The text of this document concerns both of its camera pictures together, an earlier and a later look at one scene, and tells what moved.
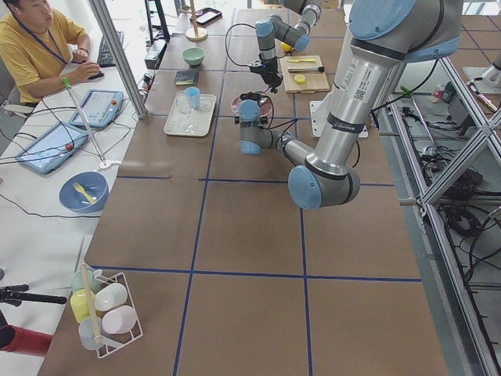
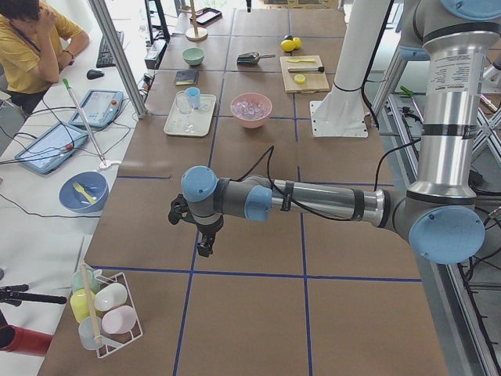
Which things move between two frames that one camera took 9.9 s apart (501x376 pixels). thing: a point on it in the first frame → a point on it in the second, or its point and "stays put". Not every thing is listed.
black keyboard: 105,58 stays put
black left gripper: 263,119 → 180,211
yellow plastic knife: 304,60 stays put
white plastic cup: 110,295 stays put
